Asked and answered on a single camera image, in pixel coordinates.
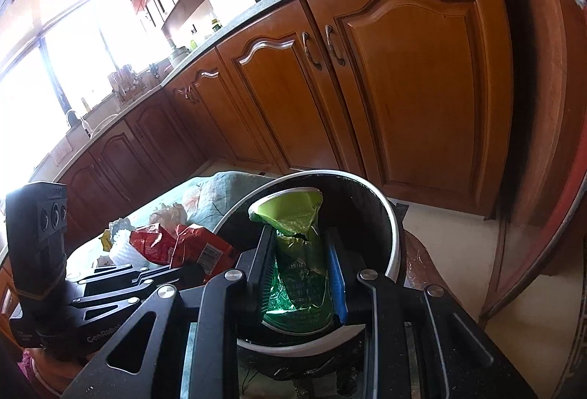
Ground pink cloth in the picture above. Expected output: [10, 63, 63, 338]
[19, 348, 62, 396]

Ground light green floral tablecloth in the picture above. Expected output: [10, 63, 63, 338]
[64, 172, 276, 281]

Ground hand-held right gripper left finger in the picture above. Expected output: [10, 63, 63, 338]
[62, 225, 278, 399]

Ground metal kettle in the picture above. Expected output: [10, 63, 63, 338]
[167, 46, 191, 67]

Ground sink faucet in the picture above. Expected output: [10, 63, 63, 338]
[65, 109, 90, 138]

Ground white bin with black liner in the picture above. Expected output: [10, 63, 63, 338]
[213, 170, 404, 358]

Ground green snack bag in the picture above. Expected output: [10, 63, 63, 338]
[248, 187, 335, 331]

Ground utensil rack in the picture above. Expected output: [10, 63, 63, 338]
[107, 64, 147, 104]

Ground wooden framed door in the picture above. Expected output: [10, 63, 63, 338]
[477, 0, 587, 331]

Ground dark wooden sink cabinet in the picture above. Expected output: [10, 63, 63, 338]
[57, 87, 207, 239]

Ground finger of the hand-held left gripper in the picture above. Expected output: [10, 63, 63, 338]
[65, 266, 184, 290]
[69, 283, 160, 323]

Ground white foam fruit net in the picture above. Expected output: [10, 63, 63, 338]
[110, 228, 148, 268]

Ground hanging dish towel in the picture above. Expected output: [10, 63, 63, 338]
[50, 142, 73, 166]

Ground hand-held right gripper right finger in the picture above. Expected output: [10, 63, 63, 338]
[323, 227, 537, 399]

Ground bright window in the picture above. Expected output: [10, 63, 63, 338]
[0, 0, 170, 180]

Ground arched wooden cabinet door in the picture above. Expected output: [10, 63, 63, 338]
[163, 48, 276, 173]
[215, 0, 368, 177]
[305, 0, 514, 216]

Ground red snack bag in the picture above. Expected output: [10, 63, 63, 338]
[128, 228, 179, 266]
[169, 224, 239, 278]

